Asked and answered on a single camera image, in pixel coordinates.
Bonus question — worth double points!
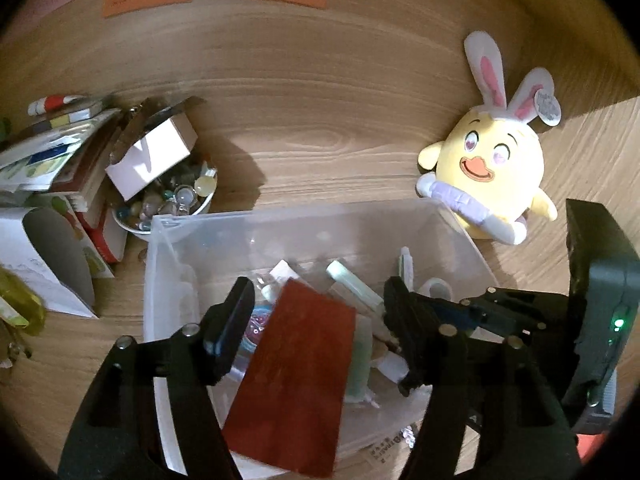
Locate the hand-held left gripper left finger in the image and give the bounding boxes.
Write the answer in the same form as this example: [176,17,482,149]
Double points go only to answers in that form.
[57,276,256,480]

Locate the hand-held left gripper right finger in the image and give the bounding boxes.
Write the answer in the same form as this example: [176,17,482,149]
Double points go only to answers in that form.
[382,276,581,480]

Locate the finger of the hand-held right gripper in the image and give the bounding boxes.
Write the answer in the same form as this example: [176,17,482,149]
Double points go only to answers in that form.
[414,286,572,347]

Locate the teal tube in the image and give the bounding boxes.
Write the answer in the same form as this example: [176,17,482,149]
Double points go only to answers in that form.
[345,317,377,404]

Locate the green and white tube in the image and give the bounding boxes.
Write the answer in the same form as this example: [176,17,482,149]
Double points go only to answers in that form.
[326,260,387,313]

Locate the red envelope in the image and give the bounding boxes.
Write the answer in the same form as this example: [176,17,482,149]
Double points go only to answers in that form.
[221,280,357,478]

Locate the clear plastic storage bin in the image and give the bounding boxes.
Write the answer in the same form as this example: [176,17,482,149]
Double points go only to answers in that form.
[142,199,501,472]

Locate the yellow chick plush toy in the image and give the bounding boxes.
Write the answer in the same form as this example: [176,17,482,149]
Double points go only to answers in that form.
[416,31,562,246]

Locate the white bowl of beads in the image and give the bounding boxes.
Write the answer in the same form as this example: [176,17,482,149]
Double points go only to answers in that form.
[112,160,219,236]

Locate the red cloth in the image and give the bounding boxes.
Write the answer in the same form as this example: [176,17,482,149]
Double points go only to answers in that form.
[575,430,613,466]

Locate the small white box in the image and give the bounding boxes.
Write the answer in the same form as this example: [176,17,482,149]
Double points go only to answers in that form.
[105,114,198,201]

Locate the white paper sheets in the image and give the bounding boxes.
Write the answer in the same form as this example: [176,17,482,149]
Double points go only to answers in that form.
[0,206,101,319]

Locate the yellow transparent bottle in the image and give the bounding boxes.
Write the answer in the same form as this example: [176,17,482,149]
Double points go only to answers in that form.
[0,267,47,337]

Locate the stack of books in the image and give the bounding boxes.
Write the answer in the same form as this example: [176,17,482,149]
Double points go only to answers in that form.
[0,92,130,266]

